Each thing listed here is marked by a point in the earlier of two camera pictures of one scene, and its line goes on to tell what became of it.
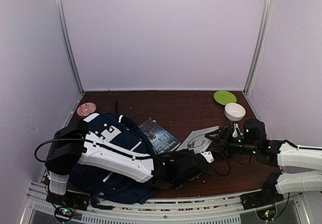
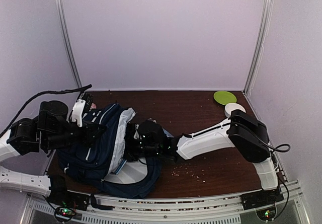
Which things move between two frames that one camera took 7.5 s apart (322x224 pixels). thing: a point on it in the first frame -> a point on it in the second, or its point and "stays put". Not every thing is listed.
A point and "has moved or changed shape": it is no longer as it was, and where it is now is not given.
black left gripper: [178, 156] -> [89, 136]
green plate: [224, 97] stays put
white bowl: [234, 112] stays put
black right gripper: [223, 133] -> [127, 144]
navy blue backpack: [106, 184] has moved or changed shape
